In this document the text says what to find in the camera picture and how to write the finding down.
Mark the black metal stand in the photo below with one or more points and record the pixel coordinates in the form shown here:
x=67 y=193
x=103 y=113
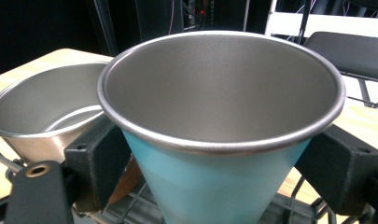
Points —
x=105 y=28

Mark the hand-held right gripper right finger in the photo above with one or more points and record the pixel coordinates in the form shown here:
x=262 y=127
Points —
x=339 y=171

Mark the silver metal cup brown base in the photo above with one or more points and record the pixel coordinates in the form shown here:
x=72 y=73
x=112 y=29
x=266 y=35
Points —
x=37 y=99

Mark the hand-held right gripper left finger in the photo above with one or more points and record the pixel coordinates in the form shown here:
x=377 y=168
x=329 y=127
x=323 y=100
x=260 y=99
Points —
x=96 y=161

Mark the white desk frame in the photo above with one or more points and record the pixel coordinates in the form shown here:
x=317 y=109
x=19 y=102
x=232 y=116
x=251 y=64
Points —
x=333 y=23

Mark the teal metal cup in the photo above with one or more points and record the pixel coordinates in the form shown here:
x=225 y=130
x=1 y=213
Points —
x=221 y=93

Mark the black folding chair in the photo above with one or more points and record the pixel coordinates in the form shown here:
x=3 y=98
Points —
x=351 y=53

